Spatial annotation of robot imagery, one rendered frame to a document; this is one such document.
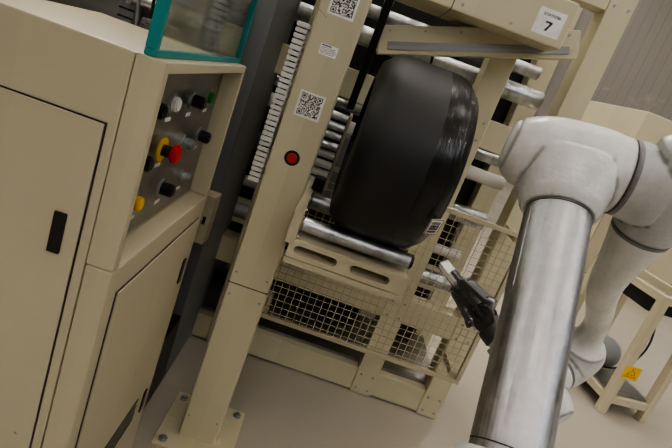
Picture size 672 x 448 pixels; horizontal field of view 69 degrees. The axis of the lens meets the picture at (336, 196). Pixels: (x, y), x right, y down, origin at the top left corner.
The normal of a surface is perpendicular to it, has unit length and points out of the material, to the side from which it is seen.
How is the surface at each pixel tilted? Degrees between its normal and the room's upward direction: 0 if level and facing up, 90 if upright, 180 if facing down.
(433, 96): 45
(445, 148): 72
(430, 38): 90
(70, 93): 90
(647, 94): 90
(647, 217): 123
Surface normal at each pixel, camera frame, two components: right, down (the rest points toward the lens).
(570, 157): -0.15, -0.43
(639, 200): -0.24, 0.50
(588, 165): 0.04, -0.34
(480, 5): -0.04, 0.25
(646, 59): -0.74, -0.10
